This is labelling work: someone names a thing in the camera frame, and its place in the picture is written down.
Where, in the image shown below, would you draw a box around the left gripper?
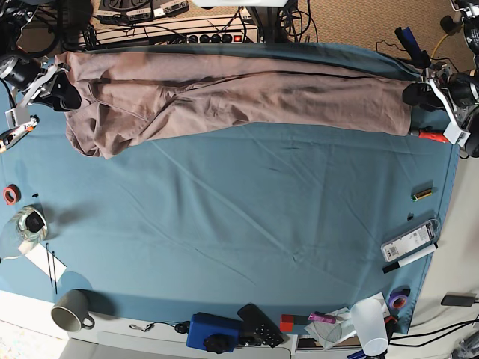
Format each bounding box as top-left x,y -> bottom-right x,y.
402,67 -> 478,123

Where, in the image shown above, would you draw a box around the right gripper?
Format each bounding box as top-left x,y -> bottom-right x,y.
1,54 -> 82,111

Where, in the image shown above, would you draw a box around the orange handled screwdriver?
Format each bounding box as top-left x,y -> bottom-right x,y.
409,129 -> 449,143

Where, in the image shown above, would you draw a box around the pink T-shirt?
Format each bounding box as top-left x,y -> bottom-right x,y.
55,52 -> 412,159

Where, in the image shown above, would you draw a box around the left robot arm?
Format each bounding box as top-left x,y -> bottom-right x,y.
395,1 -> 478,129

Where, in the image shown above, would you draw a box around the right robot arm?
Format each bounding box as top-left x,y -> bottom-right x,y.
1,1 -> 82,112

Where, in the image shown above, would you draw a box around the blue black tool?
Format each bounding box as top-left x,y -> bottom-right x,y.
394,27 -> 431,69

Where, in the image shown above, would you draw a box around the orange white utility knife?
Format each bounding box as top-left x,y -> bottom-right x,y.
0,115 -> 40,153

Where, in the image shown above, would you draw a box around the gold AA battery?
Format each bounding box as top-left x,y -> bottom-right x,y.
411,188 -> 433,202

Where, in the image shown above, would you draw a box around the red tape roll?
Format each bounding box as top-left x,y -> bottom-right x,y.
2,184 -> 21,206

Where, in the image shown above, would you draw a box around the clear plastic case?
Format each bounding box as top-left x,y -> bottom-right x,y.
381,219 -> 439,263

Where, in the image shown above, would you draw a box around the black zip tie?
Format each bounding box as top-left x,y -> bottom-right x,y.
45,243 -> 58,294

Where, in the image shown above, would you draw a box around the black power strip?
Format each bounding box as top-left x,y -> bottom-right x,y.
186,32 -> 245,43

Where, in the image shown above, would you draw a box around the white paper card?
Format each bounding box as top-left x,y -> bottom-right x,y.
25,245 -> 67,282

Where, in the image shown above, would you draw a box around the black white marker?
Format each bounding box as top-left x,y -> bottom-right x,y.
382,243 -> 438,274

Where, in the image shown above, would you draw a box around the blue table cloth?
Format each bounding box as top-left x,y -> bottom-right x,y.
1,105 -> 459,331

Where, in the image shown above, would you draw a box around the black phone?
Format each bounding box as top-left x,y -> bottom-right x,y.
441,295 -> 478,307

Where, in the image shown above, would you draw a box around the purple tape roll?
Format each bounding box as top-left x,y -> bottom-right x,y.
388,287 -> 410,310

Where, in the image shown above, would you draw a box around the grey ceramic mug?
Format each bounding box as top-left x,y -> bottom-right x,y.
50,289 -> 95,333

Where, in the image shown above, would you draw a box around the translucent plastic cup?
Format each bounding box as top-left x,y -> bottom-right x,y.
350,298 -> 388,357

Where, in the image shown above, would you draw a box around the purple tube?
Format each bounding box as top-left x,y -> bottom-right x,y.
308,312 -> 337,324

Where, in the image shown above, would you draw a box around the red black block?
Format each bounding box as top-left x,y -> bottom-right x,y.
279,314 -> 310,332

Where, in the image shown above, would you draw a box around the blue box with knob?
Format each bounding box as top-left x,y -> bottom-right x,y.
186,313 -> 242,354

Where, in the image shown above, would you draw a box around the black remote control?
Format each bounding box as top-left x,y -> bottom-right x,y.
237,303 -> 284,348

